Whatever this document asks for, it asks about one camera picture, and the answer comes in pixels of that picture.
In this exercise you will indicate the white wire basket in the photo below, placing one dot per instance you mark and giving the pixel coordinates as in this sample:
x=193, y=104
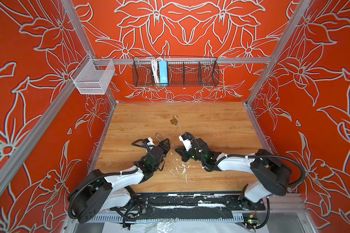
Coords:
x=93, y=76

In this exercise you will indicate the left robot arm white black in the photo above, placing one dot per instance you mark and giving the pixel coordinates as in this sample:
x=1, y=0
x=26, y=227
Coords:
x=101, y=191

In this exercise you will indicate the long-shackle brass padlock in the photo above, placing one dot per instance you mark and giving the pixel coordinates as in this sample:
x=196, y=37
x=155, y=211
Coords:
x=160, y=137

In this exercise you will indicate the black wire basket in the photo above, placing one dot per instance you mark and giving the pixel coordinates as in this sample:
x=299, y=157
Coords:
x=194, y=71

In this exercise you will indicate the light blue box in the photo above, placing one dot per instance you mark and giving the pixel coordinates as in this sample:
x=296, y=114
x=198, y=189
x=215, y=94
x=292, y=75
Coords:
x=163, y=73

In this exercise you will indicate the small brass padlock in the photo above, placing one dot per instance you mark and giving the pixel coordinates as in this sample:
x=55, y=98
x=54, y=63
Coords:
x=175, y=120

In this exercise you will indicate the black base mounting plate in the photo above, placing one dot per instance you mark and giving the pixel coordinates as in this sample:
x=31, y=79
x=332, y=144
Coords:
x=191, y=205

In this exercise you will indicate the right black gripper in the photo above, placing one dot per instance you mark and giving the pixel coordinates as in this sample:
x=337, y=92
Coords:
x=183, y=153

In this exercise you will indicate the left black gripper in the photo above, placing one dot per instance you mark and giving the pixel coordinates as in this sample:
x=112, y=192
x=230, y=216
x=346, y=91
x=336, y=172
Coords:
x=163, y=147

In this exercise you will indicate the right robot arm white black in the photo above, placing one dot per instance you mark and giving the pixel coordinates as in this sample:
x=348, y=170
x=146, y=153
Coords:
x=274, y=173

